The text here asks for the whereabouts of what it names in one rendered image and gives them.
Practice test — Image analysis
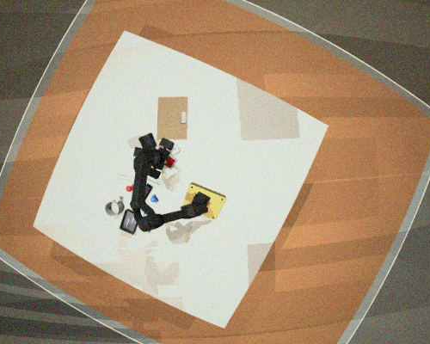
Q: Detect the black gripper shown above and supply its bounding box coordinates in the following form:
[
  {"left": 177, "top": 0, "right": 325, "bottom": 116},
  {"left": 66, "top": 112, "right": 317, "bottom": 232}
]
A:
[{"left": 148, "top": 138, "right": 175, "bottom": 179}]

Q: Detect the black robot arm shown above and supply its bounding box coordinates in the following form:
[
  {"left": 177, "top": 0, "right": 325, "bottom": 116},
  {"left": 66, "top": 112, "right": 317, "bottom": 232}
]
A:
[{"left": 130, "top": 132, "right": 210, "bottom": 232}]

